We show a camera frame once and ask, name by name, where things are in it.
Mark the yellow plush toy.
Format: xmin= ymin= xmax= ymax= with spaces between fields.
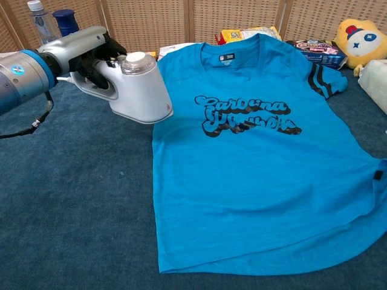
xmin=333 ymin=18 xmax=387 ymax=77

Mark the blue Carolina Panthers shirt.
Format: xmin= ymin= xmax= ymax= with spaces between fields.
xmin=152 ymin=33 xmax=387 ymax=276

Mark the dark teal carpet mat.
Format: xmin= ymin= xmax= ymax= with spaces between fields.
xmin=0 ymin=60 xmax=387 ymax=290

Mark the clear plastic water bottle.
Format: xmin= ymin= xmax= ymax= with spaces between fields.
xmin=27 ymin=0 xmax=60 ymax=45

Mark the white handheld garment steamer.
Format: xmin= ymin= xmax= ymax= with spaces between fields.
xmin=69 ymin=51 xmax=174 ymax=124

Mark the yellow snack bag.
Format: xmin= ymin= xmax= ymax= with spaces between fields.
xmin=220 ymin=26 xmax=282 ymax=46

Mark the pink and white packet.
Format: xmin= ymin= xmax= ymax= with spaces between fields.
xmin=158 ymin=42 xmax=194 ymax=61

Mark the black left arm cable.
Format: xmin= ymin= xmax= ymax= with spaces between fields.
xmin=0 ymin=90 xmax=54 ymax=140

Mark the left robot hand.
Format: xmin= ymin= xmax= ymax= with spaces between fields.
xmin=37 ymin=25 xmax=128 ymax=90

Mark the dark sanitary pad package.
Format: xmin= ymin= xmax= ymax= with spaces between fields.
xmin=285 ymin=39 xmax=348 ymax=71

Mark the woven rattan folding screen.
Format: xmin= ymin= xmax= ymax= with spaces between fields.
xmin=0 ymin=0 xmax=387 ymax=55

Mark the white bottle with blue cap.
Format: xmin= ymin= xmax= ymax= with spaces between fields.
xmin=53 ymin=8 xmax=80 ymax=37

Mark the long white cotton pad pack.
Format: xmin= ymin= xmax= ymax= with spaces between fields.
xmin=357 ymin=59 xmax=387 ymax=115

